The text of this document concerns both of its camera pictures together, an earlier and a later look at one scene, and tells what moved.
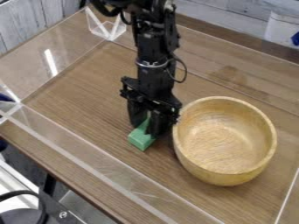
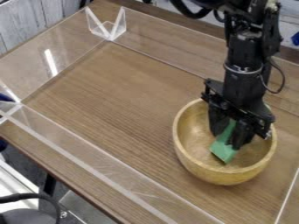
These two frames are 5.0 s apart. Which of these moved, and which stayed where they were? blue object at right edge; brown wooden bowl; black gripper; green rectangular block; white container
Moved: green rectangular block; black gripper
Stayed: brown wooden bowl; blue object at right edge; white container
